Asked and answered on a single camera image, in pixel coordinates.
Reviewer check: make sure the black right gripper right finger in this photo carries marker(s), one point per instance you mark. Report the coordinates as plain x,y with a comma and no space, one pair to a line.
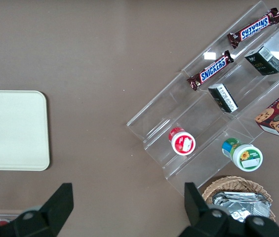
203,219

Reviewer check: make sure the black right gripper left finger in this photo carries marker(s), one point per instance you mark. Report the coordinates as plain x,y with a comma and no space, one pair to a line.
52,212

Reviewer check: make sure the light oval wicker basket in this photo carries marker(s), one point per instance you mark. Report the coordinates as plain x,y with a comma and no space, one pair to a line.
240,184

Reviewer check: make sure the cream rectangular tray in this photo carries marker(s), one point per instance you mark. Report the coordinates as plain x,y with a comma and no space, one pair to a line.
13,130

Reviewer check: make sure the silver foil packets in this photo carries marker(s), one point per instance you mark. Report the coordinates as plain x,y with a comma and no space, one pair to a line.
240,203

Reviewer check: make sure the red cola bottle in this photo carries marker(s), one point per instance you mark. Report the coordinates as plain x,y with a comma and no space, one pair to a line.
2,223

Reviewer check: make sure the green lidded yoghurt cup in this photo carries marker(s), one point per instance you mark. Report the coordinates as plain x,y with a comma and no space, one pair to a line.
245,155

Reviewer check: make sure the red lidded yoghurt cup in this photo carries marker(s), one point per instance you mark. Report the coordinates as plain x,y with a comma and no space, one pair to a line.
182,143

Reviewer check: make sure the clear acrylic stepped shelf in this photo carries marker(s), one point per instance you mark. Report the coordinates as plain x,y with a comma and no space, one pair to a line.
203,123

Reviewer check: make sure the small black carton box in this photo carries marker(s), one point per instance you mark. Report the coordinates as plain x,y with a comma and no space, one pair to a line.
264,60
223,98

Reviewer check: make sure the brown Snickers bar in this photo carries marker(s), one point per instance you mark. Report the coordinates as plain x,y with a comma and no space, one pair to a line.
211,71
254,28

